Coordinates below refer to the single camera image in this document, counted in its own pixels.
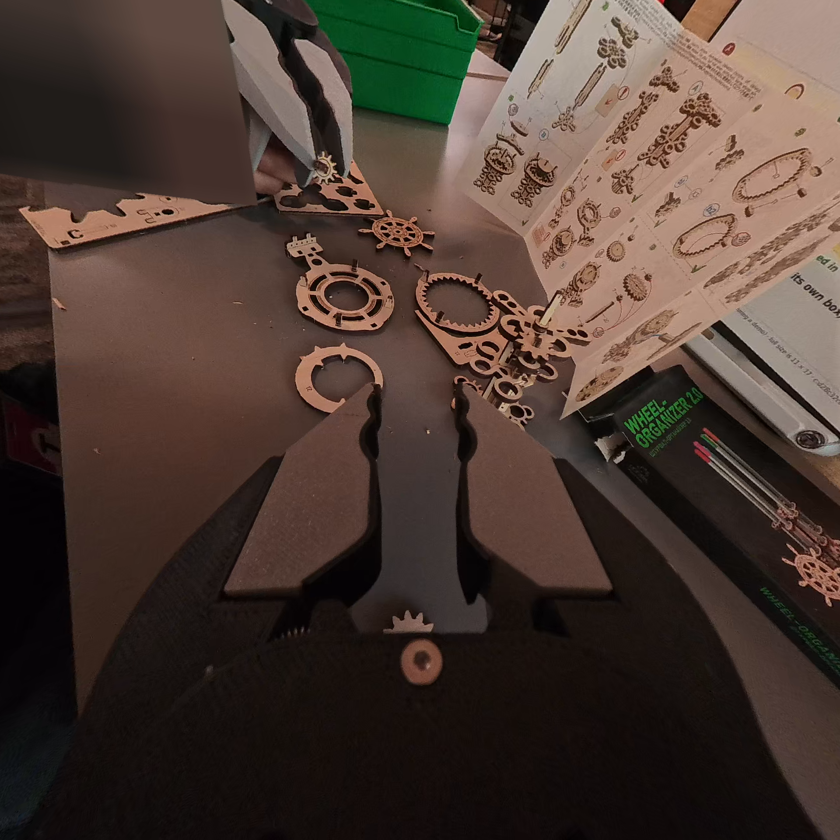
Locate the wooden toothed ring part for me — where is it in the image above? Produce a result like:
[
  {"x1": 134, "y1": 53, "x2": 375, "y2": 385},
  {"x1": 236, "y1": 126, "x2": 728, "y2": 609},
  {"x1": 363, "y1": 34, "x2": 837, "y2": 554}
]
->
[{"x1": 413, "y1": 269, "x2": 526, "y2": 378}]

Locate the wooden ship wheel part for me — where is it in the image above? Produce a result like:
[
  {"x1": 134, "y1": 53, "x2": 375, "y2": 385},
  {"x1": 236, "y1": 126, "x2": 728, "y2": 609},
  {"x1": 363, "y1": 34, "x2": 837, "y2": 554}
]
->
[{"x1": 357, "y1": 210, "x2": 437, "y2": 259}]

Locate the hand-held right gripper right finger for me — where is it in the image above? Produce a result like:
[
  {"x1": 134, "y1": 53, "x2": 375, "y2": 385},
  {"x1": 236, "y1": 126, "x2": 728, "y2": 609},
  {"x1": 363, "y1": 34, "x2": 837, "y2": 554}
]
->
[{"x1": 451, "y1": 384, "x2": 616, "y2": 605}]

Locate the wooden flower-plate assembly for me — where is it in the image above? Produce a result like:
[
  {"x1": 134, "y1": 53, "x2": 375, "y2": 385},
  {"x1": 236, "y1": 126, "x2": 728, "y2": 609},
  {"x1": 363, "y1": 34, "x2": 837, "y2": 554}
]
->
[{"x1": 453, "y1": 290, "x2": 593, "y2": 431}]

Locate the wooden parts sheet with cutouts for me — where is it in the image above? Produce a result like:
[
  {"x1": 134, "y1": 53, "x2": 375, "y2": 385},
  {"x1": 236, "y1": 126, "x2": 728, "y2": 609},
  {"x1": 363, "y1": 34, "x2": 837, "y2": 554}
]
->
[{"x1": 274, "y1": 161, "x2": 385, "y2": 218}]

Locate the person's left hand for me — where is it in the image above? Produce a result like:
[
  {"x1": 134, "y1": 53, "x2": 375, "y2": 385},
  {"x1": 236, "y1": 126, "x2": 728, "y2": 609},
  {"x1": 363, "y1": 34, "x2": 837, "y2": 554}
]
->
[{"x1": 252, "y1": 141, "x2": 303, "y2": 196}]

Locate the flat wooden ring part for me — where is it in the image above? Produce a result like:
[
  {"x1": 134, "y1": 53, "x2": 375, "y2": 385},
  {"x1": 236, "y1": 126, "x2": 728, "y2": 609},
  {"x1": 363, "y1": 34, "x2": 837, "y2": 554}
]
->
[{"x1": 294, "y1": 344, "x2": 386, "y2": 416}]

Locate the wooden strip sheet offcut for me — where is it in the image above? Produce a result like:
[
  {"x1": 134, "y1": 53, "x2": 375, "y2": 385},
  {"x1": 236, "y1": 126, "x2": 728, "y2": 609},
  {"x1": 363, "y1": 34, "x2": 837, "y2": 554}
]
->
[{"x1": 18, "y1": 190, "x2": 258, "y2": 250}]

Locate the folded paper instruction sheet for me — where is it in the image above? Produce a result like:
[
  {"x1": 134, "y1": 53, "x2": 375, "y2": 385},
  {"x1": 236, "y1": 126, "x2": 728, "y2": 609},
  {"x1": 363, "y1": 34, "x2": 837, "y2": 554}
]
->
[{"x1": 455, "y1": 0, "x2": 840, "y2": 422}]

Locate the wooden round frame part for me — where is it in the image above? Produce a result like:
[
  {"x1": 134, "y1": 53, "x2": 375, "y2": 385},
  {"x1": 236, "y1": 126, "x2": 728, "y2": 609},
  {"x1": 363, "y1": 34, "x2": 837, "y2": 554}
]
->
[{"x1": 285, "y1": 234, "x2": 396, "y2": 333}]

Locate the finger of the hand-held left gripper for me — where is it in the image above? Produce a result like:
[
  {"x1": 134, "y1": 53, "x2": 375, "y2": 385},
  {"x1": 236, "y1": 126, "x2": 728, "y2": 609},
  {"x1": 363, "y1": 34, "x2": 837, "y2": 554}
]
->
[
  {"x1": 225, "y1": 3, "x2": 319, "y2": 191},
  {"x1": 279, "y1": 33, "x2": 357, "y2": 181}
]

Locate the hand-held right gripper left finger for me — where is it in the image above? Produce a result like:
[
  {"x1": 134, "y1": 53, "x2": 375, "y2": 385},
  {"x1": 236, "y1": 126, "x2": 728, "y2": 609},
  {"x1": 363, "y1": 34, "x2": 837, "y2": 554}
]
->
[{"x1": 223, "y1": 382, "x2": 385, "y2": 608}]

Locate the black product box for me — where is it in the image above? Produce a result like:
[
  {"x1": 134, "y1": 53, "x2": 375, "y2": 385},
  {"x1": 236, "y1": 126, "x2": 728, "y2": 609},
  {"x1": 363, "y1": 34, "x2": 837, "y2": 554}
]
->
[{"x1": 577, "y1": 364, "x2": 840, "y2": 686}]

